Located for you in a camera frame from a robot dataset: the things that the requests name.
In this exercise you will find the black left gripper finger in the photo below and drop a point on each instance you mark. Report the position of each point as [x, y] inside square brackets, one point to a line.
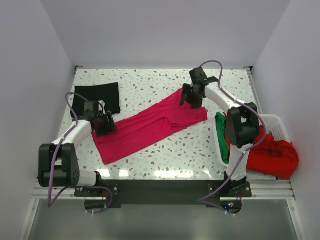
[110, 122]
[103, 132]

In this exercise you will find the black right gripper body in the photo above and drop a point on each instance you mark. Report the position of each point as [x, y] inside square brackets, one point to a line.
[192, 95]

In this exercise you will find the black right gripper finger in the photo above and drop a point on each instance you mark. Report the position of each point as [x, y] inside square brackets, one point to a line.
[185, 93]
[196, 104]

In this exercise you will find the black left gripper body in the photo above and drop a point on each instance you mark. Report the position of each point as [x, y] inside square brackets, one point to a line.
[103, 122]

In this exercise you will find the magenta t shirt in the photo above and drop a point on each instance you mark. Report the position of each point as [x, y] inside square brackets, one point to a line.
[148, 127]

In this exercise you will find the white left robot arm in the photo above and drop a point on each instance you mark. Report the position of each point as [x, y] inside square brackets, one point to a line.
[57, 161]

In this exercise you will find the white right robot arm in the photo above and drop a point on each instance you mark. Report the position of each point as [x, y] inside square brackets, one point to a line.
[242, 121]

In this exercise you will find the folded black t shirt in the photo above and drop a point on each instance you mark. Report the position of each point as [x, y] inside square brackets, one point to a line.
[108, 93]

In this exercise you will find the green t shirt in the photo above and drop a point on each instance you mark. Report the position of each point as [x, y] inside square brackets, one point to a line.
[224, 146]

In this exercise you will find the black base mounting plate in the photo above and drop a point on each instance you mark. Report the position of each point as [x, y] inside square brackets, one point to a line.
[113, 194]

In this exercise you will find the white plastic laundry basket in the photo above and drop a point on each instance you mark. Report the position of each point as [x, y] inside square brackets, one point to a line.
[267, 135]

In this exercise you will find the red t shirt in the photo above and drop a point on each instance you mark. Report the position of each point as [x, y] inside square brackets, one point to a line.
[275, 155]

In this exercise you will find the aluminium frame rail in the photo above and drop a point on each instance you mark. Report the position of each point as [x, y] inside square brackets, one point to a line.
[268, 215]

